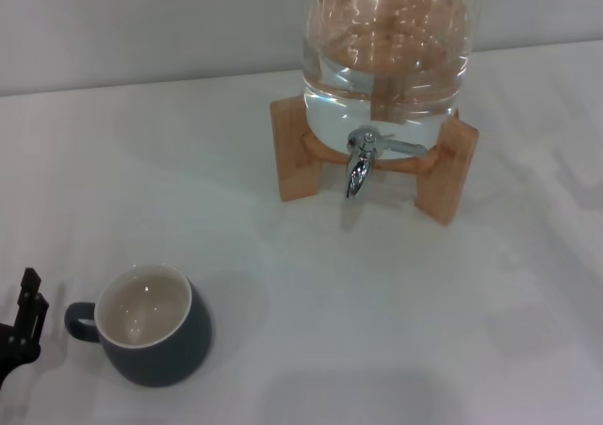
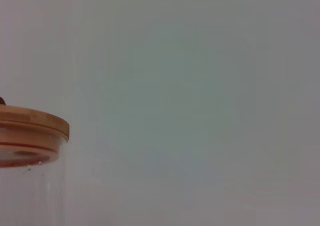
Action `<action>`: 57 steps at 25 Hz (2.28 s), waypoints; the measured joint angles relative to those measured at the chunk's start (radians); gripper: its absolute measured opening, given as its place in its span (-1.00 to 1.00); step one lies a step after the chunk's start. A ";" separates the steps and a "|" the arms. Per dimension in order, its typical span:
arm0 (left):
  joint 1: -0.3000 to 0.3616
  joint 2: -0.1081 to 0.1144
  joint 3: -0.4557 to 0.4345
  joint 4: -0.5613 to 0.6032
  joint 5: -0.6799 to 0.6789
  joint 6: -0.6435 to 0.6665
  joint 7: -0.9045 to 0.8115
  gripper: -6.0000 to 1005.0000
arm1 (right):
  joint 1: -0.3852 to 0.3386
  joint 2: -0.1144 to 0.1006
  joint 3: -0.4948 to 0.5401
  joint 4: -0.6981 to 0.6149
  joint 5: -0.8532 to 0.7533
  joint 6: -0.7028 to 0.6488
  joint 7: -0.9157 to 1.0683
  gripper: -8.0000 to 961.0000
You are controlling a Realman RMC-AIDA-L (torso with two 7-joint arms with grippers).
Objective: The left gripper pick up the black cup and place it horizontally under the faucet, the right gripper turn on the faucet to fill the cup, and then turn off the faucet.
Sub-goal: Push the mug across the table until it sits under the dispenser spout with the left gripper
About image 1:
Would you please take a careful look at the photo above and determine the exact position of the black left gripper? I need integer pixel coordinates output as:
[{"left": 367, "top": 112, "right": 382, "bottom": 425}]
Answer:
[{"left": 0, "top": 268, "right": 49, "bottom": 378}]

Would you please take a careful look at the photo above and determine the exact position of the clear glass water jar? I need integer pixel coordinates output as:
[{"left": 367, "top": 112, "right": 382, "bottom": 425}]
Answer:
[{"left": 300, "top": 0, "right": 485, "bottom": 162}]

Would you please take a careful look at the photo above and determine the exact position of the wooden dispenser stand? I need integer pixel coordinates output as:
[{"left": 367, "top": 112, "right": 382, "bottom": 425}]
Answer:
[{"left": 269, "top": 95, "right": 481, "bottom": 227}]

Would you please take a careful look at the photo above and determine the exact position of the dark grey ceramic cup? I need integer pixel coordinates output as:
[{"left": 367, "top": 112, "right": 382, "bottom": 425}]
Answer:
[{"left": 64, "top": 262, "right": 216, "bottom": 388}]

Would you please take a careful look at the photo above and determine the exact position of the chrome faucet tap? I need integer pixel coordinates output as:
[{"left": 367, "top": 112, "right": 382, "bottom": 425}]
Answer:
[{"left": 343, "top": 124, "right": 429, "bottom": 201}]

